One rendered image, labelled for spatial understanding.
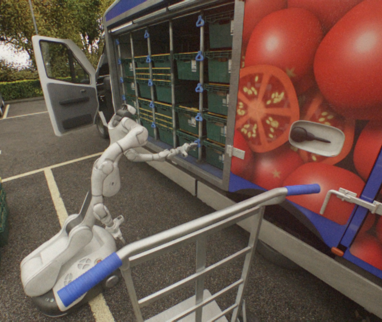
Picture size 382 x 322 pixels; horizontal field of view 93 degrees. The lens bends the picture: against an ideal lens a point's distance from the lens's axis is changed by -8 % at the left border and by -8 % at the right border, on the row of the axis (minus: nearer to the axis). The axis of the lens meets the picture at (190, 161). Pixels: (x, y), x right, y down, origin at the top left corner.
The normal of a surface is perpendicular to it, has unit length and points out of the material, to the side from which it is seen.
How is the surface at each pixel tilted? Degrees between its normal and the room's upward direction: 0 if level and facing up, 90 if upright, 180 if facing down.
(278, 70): 90
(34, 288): 90
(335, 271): 90
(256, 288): 0
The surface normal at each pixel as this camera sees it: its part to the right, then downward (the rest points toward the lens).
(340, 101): -0.76, 0.29
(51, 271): 0.69, 0.33
